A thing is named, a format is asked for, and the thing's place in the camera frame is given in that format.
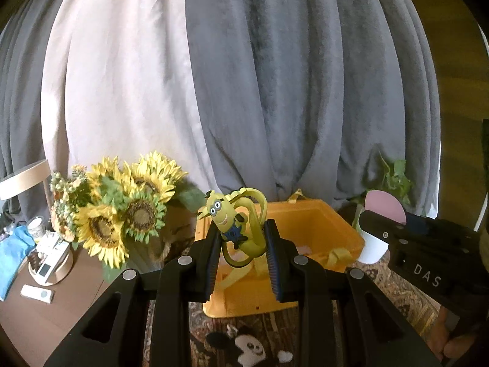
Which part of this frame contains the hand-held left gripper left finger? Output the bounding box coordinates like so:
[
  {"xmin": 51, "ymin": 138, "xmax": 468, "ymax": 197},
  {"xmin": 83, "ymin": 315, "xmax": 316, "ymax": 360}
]
[{"xmin": 44, "ymin": 232, "xmax": 223, "ymax": 367}]

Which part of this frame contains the green plant in white pot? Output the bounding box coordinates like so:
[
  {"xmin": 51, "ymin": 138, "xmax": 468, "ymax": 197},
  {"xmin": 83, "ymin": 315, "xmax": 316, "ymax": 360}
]
[{"xmin": 349, "ymin": 156, "xmax": 414, "ymax": 265}]

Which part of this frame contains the sunflower bouquet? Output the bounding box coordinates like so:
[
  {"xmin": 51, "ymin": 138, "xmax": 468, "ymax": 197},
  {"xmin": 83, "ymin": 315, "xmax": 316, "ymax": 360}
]
[{"xmin": 72, "ymin": 150, "xmax": 207, "ymax": 272}]

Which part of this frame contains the beige curtain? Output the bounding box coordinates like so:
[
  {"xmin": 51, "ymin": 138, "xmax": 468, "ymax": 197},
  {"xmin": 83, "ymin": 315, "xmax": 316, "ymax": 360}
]
[{"xmin": 41, "ymin": 0, "xmax": 230, "ymax": 203}]

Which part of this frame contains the yellow cartoon figure toy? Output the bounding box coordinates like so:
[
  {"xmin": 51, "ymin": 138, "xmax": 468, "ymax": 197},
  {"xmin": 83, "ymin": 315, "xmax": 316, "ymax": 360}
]
[{"xmin": 196, "ymin": 186, "xmax": 269, "ymax": 269}]

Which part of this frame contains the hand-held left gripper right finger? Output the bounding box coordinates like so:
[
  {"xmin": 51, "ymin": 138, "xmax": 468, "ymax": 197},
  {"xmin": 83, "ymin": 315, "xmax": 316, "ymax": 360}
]
[{"xmin": 265, "ymin": 220, "xmax": 440, "ymax": 367}]

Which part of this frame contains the patterned table runner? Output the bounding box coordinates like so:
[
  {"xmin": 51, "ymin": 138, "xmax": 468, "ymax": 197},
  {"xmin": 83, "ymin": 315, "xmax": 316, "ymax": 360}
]
[{"xmin": 145, "ymin": 262, "xmax": 442, "ymax": 367}]

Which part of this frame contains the green vase with rope handle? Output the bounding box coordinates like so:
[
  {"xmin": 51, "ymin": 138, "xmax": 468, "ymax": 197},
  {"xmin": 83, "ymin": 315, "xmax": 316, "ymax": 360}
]
[{"xmin": 124, "ymin": 206, "xmax": 201, "ymax": 276}]

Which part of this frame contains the white remote control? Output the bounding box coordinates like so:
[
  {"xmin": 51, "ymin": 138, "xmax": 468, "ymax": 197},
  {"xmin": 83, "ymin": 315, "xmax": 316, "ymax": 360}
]
[{"xmin": 20, "ymin": 284, "xmax": 55, "ymax": 305}]

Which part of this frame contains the dark grey curtain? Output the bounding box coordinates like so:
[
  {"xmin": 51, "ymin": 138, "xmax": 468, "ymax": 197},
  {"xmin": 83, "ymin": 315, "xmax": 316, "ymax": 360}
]
[
  {"xmin": 182, "ymin": 0, "xmax": 442, "ymax": 217},
  {"xmin": 0, "ymin": 0, "xmax": 83, "ymax": 218}
]

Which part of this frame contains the orange plastic crate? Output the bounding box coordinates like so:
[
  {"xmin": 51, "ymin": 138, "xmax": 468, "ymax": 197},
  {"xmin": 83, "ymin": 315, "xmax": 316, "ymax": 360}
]
[{"xmin": 195, "ymin": 189, "xmax": 366, "ymax": 318}]

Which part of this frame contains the white jar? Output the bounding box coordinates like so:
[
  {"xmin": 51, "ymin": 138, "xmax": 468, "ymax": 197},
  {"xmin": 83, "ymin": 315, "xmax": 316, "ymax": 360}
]
[{"xmin": 27, "ymin": 217, "xmax": 46, "ymax": 242}]

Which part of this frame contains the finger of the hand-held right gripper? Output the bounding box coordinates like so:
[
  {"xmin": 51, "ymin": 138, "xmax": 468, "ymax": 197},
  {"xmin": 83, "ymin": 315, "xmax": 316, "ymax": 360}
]
[
  {"xmin": 359, "ymin": 209, "xmax": 410, "ymax": 252},
  {"xmin": 406, "ymin": 215, "xmax": 479, "ymax": 242}
]

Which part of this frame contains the round wooden tray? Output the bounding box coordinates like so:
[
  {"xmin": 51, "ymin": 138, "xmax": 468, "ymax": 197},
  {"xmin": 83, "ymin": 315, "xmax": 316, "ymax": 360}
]
[{"xmin": 27, "ymin": 233, "xmax": 74, "ymax": 286}]

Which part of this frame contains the person's right hand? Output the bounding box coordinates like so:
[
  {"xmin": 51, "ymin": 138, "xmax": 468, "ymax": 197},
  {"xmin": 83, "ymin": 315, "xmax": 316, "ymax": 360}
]
[{"xmin": 436, "ymin": 306, "xmax": 484, "ymax": 361}]

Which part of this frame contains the black mouse plush toy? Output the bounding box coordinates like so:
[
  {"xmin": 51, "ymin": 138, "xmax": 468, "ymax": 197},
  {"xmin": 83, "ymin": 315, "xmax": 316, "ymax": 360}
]
[{"xmin": 205, "ymin": 323, "xmax": 294, "ymax": 367}]

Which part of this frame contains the blue cloth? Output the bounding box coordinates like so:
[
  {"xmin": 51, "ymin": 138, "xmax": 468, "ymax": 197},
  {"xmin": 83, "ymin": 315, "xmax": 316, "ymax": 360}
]
[{"xmin": 0, "ymin": 225, "xmax": 36, "ymax": 302}]

